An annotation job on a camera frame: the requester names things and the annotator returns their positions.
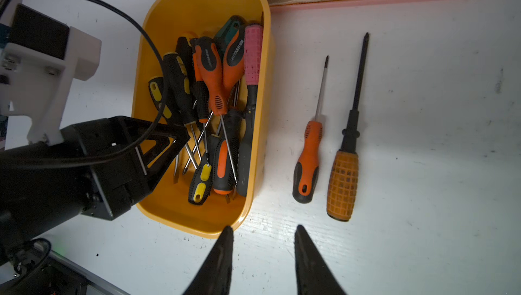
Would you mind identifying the orange black large screwdriver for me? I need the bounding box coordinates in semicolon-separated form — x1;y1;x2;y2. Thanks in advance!
194;33;244;195

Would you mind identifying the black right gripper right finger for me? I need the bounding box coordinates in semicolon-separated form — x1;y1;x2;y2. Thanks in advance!
294;225;346;295

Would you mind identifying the pink handle screwdriver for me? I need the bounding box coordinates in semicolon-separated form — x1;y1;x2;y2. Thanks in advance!
237;24;263;197

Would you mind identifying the yellow plastic storage box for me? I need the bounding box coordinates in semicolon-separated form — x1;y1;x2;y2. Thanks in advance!
131;0;274;239

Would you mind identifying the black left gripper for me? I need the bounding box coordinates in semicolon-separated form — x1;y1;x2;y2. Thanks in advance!
62;116;189;220

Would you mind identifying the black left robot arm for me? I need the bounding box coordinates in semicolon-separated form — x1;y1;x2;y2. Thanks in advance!
1;116;189;294

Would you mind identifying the slim orange black screwdriver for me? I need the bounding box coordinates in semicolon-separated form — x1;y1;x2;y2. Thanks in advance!
180;24;247;176

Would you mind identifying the black orange stubby screwdriver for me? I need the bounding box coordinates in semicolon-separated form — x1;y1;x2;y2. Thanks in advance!
212;108;242;195

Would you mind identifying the amber handle black screwdriver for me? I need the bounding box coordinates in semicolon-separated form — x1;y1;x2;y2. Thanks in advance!
326;33;370;222

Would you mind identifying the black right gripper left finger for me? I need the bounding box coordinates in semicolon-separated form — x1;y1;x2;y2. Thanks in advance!
184;226;233;295

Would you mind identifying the orange black small screwdriver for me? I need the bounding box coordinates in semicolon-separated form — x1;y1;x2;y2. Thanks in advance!
293;56;329;204

